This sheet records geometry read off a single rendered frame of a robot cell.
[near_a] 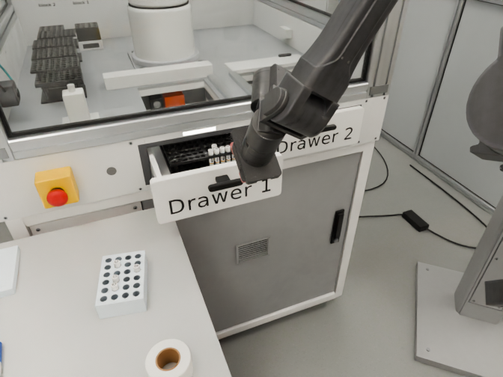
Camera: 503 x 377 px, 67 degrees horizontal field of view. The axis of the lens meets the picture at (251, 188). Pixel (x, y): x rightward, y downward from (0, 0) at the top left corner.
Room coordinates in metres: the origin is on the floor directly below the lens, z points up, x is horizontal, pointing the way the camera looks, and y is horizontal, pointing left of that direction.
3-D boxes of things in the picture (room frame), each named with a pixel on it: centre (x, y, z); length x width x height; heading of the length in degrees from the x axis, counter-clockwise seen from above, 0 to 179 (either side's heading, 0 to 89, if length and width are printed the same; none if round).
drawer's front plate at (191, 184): (0.67, 0.07, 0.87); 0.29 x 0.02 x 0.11; 112
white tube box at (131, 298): (0.49, 0.25, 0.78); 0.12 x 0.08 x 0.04; 12
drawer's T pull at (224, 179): (0.65, 0.06, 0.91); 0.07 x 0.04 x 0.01; 112
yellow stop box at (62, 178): (0.67, 0.42, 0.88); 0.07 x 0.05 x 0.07; 112
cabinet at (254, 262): (1.27, 0.25, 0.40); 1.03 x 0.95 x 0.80; 112
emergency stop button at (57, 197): (0.64, 0.41, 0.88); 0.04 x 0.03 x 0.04; 112
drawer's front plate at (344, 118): (0.92, -0.17, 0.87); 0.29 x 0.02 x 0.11; 112
